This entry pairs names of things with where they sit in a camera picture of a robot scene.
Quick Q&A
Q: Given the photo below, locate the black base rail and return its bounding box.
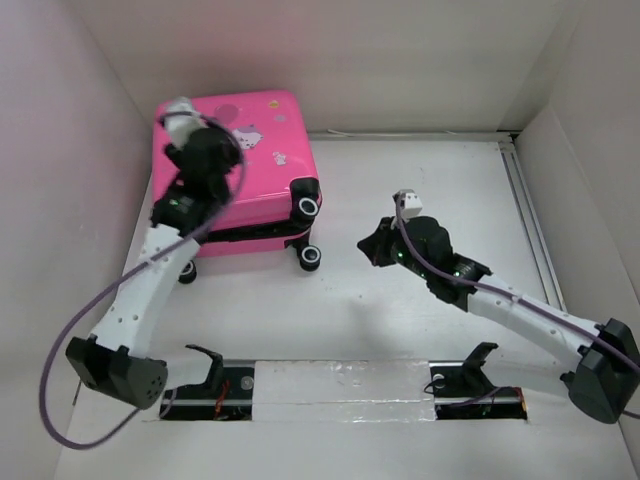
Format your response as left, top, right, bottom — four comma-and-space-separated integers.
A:
158, 361, 528, 423

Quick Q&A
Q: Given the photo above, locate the aluminium frame rail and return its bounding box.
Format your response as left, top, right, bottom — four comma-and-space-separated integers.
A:
499, 133, 567, 311

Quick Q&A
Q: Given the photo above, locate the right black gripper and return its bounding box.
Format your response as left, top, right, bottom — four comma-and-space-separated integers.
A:
358, 215, 433, 280

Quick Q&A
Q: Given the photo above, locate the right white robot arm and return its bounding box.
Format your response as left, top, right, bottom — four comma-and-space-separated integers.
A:
357, 216, 639, 424

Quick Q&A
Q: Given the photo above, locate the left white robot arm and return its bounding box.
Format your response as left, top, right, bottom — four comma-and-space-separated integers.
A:
65, 123, 243, 410

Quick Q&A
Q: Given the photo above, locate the purple cable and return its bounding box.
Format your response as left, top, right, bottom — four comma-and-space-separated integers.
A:
392, 195, 640, 419
38, 112, 250, 450

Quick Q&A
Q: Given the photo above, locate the pink hard-shell suitcase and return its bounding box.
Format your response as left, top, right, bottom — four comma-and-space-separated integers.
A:
156, 90, 322, 272

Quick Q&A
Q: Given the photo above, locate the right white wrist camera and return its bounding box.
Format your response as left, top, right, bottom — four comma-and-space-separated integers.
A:
393, 189, 423, 221

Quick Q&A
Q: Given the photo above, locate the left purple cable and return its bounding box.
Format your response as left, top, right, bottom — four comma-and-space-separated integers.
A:
38, 112, 250, 450

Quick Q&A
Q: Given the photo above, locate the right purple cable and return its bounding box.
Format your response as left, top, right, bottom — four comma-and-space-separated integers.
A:
392, 195, 640, 419

